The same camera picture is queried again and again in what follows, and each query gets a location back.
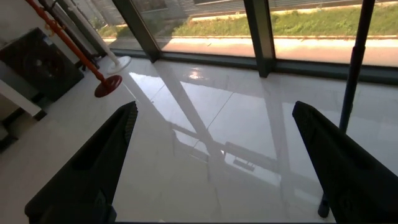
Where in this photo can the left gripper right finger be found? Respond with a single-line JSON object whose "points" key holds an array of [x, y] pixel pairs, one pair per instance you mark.
{"points": [[357, 186]]}

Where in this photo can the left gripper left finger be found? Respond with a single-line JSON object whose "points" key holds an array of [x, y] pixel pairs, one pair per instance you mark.
{"points": [[77, 186]]}

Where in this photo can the black clothes rack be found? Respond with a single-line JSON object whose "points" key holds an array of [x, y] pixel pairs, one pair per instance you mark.
{"points": [[354, 71]]}

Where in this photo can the white table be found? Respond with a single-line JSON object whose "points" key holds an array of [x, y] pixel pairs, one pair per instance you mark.
{"points": [[15, 93]]}

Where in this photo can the black box appliance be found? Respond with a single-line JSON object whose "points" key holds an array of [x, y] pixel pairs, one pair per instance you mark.
{"points": [[40, 62]]}

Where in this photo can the red round-base stand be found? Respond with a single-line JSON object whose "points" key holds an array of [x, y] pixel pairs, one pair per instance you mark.
{"points": [[71, 46]]}

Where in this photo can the white round-base stand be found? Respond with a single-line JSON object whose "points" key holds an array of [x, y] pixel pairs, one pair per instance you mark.
{"points": [[93, 34]]}

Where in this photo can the window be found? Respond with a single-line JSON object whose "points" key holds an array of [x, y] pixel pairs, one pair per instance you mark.
{"points": [[261, 34]]}

